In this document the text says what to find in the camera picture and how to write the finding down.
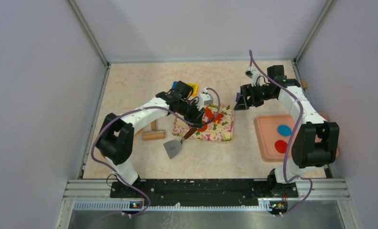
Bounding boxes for red dough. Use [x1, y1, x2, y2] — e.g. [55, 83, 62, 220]
[205, 107, 225, 124]

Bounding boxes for floral cutting board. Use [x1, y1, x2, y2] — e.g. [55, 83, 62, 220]
[190, 104, 234, 143]

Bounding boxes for metal dough scraper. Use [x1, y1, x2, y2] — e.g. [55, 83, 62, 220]
[163, 127, 197, 159]

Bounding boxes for wooden dough roller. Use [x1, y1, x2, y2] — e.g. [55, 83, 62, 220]
[142, 120, 166, 141]

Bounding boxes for cut red dough disc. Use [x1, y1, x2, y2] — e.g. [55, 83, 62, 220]
[197, 124, 209, 132]

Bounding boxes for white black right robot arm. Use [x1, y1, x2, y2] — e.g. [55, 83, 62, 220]
[234, 65, 340, 186]

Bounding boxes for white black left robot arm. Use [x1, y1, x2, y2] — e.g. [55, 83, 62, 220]
[94, 81, 213, 185]

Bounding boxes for blue dough disc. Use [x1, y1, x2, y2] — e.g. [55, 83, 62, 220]
[277, 125, 292, 137]

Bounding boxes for colourful toy brick block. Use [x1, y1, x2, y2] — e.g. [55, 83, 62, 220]
[172, 81, 199, 97]

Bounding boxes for pink plastic tray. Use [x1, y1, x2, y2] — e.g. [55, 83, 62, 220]
[254, 112, 340, 163]

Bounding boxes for small wooden piece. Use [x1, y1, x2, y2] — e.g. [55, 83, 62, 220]
[301, 80, 308, 89]

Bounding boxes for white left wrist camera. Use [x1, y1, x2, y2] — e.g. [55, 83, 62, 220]
[197, 92, 213, 109]

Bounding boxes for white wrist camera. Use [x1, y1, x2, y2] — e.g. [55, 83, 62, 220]
[245, 66, 261, 87]
[197, 92, 213, 109]

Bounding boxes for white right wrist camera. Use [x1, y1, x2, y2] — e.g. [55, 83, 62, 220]
[245, 66, 261, 87]

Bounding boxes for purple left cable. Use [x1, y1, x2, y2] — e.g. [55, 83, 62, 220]
[91, 87, 222, 219]

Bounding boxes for purple cable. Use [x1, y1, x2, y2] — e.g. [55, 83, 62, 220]
[248, 49, 314, 217]
[91, 87, 222, 219]

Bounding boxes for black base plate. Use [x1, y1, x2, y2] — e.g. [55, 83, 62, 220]
[110, 178, 298, 207]

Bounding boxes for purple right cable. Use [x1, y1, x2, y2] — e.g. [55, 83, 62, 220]
[248, 49, 314, 217]

